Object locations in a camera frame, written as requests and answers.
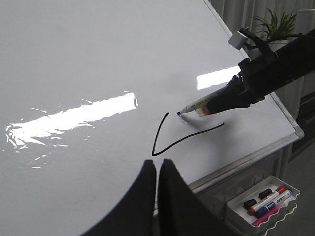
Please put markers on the white whiteboard with aluminium frame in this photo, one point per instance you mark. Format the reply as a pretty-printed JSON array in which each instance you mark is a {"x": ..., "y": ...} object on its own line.
[{"x": 89, "y": 87}]

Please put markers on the pink highlighter marker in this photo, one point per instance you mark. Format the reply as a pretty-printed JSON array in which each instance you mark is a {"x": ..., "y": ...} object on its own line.
[{"x": 266, "y": 217}]

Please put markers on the red capped whiteboard marker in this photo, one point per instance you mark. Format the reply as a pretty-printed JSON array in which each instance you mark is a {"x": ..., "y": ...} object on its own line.
[{"x": 252, "y": 210}]

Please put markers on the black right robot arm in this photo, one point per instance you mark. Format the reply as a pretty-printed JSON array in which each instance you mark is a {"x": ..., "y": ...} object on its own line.
[{"x": 297, "y": 58}]

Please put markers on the green potted plant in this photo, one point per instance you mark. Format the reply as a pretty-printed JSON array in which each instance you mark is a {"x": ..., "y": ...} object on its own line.
[{"x": 276, "y": 27}]

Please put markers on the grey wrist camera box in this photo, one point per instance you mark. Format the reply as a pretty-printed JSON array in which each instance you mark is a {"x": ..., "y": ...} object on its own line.
[{"x": 238, "y": 39}]

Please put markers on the white black-tip whiteboard marker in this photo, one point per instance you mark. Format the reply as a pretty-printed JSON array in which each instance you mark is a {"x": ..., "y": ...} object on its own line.
[{"x": 200, "y": 105}]

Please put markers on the white plastic marker tray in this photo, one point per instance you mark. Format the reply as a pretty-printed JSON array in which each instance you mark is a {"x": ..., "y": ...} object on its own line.
[{"x": 238, "y": 219}]

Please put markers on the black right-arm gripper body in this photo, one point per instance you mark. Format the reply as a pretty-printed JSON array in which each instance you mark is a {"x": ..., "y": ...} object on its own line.
[{"x": 260, "y": 77}]

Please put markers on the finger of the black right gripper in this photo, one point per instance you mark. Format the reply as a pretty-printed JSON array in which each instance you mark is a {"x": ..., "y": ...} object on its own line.
[{"x": 227, "y": 98}]

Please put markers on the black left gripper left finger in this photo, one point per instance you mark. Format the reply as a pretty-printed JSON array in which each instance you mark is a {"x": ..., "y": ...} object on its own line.
[{"x": 133, "y": 215}]

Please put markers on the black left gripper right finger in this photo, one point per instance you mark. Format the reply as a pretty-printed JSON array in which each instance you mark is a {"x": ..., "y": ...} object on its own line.
[{"x": 180, "y": 212}]

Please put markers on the blue capped whiteboard marker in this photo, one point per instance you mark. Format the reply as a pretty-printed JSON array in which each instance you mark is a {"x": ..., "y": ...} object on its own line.
[{"x": 275, "y": 202}]

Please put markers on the black marker cap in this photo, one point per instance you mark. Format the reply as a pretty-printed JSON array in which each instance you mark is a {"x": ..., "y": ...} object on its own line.
[
  {"x": 249, "y": 203},
  {"x": 265, "y": 193}
]

